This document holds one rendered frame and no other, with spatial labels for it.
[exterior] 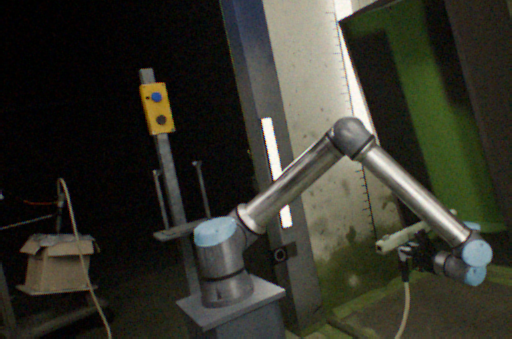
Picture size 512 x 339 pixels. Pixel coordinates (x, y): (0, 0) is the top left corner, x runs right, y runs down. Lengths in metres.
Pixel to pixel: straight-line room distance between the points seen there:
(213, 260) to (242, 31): 1.35
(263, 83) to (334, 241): 1.03
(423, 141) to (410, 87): 0.30
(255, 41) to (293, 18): 0.30
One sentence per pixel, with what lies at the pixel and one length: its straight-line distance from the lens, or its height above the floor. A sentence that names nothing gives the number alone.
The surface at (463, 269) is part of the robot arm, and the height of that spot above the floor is 0.58.
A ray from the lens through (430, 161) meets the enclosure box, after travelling 2.43.
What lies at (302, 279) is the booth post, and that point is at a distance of 2.56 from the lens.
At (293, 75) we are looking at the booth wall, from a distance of 2.53.
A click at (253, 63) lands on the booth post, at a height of 1.58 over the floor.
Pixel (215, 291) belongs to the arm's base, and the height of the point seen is 0.69.
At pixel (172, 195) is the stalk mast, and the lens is 2.41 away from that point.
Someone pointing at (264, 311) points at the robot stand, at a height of 0.59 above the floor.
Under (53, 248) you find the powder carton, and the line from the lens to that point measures 3.55.
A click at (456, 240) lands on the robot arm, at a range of 1.49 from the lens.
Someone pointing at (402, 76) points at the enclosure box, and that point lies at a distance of 2.34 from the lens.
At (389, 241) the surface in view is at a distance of 1.80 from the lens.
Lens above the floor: 1.19
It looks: 4 degrees down
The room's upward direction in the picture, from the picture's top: 11 degrees counter-clockwise
